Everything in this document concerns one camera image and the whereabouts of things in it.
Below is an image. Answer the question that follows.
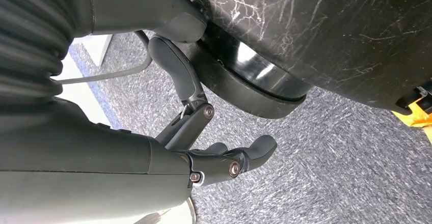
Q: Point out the yellow object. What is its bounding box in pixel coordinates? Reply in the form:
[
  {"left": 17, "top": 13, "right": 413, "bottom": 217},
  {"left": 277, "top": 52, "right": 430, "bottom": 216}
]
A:
[{"left": 392, "top": 92, "right": 432, "bottom": 143}]

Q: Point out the grey cable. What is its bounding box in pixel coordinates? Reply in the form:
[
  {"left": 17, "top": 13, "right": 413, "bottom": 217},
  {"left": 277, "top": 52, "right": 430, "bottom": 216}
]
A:
[{"left": 53, "top": 30, "right": 153, "bottom": 86}]

